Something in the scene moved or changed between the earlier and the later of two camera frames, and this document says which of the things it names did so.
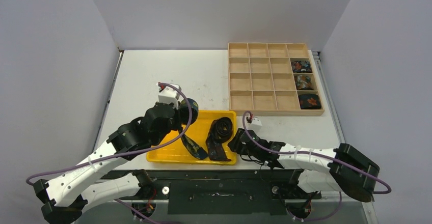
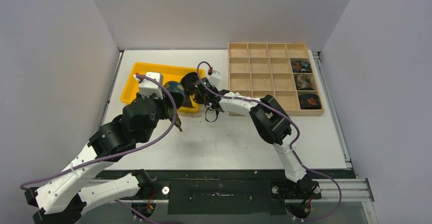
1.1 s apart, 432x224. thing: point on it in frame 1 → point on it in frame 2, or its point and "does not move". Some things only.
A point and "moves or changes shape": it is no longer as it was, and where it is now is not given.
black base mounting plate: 224,192 does not move
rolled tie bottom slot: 309,101 does not move
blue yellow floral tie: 196,150 moves or changes shape
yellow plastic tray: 177,151 → 170,73
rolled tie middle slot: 303,82 does not move
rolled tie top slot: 301,66 does not move
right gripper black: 236,141 → 201,89
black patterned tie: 221,131 → 189,83
